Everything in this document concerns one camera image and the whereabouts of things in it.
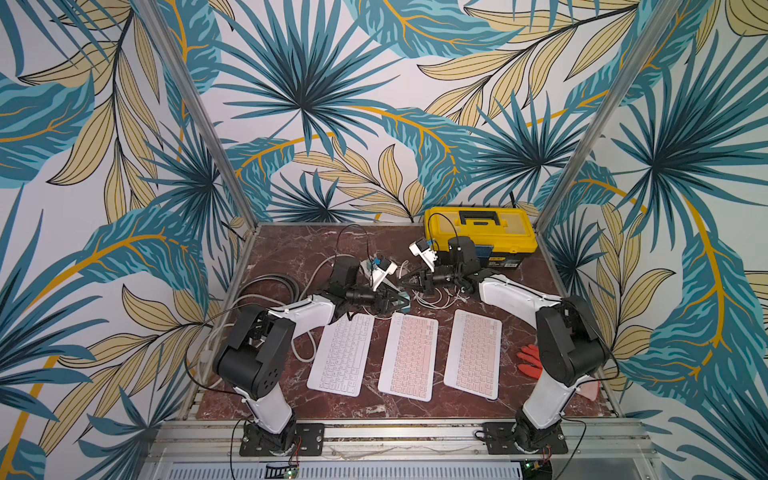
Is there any pink keyboard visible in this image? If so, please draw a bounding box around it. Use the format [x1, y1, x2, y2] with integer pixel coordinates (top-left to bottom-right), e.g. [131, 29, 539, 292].
[378, 313, 439, 402]
[444, 310, 502, 400]

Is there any white wireless keyboard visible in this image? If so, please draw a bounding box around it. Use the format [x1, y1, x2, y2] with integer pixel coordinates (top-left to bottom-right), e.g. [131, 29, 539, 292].
[307, 314, 375, 397]

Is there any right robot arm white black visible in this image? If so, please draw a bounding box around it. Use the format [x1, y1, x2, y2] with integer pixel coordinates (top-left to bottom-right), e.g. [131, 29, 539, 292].
[400, 236, 611, 438]

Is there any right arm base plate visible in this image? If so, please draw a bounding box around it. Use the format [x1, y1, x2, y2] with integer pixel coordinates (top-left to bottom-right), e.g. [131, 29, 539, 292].
[475, 422, 569, 456]

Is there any pink keyboard middle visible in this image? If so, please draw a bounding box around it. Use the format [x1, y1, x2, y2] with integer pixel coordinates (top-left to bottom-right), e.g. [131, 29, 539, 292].
[378, 313, 439, 402]

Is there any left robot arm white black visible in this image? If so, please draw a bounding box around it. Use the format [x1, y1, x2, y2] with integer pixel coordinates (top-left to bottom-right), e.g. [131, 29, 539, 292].
[213, 257, 409, 435]

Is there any yellow black toolbox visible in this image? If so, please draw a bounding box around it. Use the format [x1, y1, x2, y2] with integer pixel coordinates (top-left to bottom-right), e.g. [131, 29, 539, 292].
[424, 206, 538, 268]

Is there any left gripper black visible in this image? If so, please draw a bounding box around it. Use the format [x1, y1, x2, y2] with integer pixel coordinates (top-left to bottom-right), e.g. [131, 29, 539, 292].
[347, 281, 410, 315]

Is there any black coiled cable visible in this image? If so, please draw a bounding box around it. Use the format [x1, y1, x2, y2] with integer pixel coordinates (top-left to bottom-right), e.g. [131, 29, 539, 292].
[230, 273, 301, 313]

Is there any pink keyboard right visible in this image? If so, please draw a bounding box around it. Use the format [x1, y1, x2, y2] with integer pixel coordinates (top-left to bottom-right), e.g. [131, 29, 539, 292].
[444, 310, 502, 400]

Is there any red work glove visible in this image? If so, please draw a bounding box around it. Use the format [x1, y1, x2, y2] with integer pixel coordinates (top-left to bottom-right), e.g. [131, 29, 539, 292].
[517, 344, 601, 402]

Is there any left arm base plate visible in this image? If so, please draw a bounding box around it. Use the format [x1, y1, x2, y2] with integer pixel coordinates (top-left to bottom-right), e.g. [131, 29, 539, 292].
[239, 423, 325, 457]

